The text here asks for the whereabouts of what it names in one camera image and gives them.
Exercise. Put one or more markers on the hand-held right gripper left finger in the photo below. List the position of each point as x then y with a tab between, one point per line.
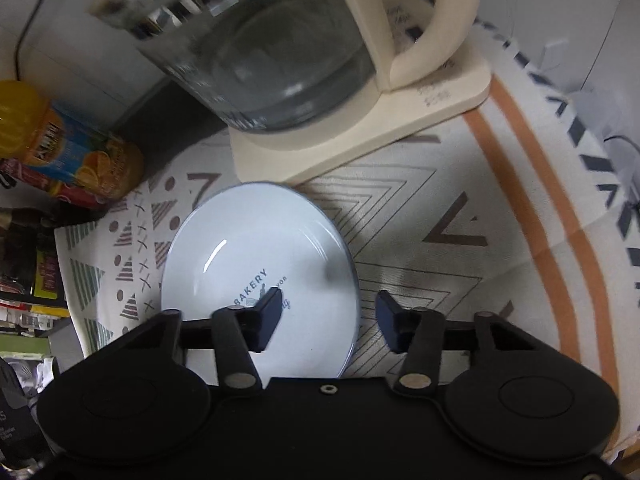
265	321

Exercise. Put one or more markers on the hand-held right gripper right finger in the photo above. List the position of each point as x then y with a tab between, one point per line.
392	321

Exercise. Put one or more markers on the white plate with blue print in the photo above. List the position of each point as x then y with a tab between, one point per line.
240	250

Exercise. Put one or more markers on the patterned fringed tablecloth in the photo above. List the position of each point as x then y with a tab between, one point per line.
450	270

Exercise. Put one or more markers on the cream kettle base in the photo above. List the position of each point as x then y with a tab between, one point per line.
400	125

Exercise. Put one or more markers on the red drink can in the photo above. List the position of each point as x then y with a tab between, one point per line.
30	178

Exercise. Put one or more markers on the orange juice bottle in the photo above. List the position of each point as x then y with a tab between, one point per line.
75	155

